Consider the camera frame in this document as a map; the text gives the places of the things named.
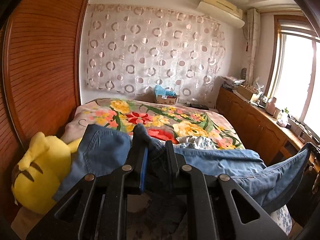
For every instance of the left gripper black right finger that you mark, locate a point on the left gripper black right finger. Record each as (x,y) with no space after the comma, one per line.
(175,161)

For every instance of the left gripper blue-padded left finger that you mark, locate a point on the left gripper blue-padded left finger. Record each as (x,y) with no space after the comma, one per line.
(137,158)

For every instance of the blue denim jeans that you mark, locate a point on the blue denim jeans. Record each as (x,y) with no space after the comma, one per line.
(102,150)

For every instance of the floral bed cover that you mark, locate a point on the floral bed cover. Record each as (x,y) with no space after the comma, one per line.
(163,122)

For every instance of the cardboard box with blue cloth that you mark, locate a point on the cardboard box with blue cloth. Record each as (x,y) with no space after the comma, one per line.
(164,96)

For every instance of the wooden sideboard cabinet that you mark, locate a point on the wooden sideboard cabinet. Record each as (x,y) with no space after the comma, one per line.
(256,129)

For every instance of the stack of papers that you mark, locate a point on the stack of papers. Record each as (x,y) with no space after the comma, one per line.
(232,83)

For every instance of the cardboard box on cabinet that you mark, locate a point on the cardboard box on cabinet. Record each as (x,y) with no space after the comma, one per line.
(249,93)

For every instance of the circle patterned sheer curtain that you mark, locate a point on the circle patterned sheer curtain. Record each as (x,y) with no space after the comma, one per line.
(131,50)

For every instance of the yellow plush toy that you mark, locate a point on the yellow plush toy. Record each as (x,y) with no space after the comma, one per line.
(38,175)

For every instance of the pink bottle on sill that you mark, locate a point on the pink bottle on sill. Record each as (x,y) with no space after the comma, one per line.
(271,106)

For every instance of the blue floral white sheet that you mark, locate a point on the blue floral white sheet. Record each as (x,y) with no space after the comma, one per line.
(200,142)

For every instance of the window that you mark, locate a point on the window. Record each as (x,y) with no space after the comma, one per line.
(294,78)

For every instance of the tied window curtain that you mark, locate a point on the tied window curtain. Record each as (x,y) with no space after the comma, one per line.
(253,33)

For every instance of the wooden louvered wardrobe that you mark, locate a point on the wooden louvered wardrobe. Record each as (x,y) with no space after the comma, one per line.
(40,47)

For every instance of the wall air conditioner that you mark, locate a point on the wall air conditioner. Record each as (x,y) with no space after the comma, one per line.
(223,11)

